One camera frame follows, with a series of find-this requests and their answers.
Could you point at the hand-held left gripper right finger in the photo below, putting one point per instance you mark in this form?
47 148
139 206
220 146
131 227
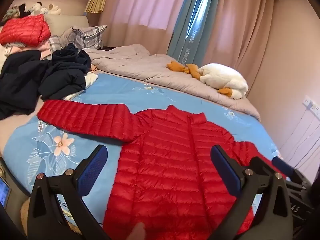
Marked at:
225 170

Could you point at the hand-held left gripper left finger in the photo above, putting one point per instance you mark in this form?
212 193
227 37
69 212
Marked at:
93 165

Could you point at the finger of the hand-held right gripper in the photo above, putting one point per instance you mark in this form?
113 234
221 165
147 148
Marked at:
282 166

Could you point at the red down jacket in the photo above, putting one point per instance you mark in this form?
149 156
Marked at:
23 30
162 155

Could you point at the pink folded clothes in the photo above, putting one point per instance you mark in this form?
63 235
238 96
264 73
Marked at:
46 50

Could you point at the person's left hand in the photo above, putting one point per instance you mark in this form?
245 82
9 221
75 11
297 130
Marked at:
136 232

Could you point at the blue floral bedsheet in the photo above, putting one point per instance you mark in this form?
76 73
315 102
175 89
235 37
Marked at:
130 92

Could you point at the white cloth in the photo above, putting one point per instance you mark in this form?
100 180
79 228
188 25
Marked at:
91 80

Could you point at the white goose plush toy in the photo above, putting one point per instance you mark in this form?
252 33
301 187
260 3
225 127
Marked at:
222 80

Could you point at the smartphone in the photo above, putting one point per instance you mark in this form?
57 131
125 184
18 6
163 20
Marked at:
4 191

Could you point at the dark navy hooded garment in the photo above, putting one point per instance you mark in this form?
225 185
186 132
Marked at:
65 75

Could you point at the dark navy coat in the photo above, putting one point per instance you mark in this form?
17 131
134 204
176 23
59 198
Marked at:
20 80

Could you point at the grey quilt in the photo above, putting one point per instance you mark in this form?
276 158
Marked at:
150 67

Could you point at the small plaid pillow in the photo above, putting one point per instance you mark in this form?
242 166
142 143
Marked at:
54 44

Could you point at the grey plaid pillow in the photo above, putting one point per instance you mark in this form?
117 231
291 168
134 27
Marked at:
85 33

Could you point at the pink curtain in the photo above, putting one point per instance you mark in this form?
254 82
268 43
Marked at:
240 25
142 7

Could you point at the beige headboard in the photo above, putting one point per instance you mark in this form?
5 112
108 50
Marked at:
67 21

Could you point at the folded red down jacket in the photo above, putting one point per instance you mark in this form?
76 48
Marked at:
23 30

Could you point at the blue-grey curtain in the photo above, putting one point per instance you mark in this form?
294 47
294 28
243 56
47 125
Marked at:
190 20

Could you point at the cream plush toy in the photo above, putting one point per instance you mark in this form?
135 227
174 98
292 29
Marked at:
52 10

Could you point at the white plush bear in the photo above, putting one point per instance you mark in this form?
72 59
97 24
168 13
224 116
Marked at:
35 8

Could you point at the white wall power strip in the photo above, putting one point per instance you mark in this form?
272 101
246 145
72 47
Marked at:
312 105

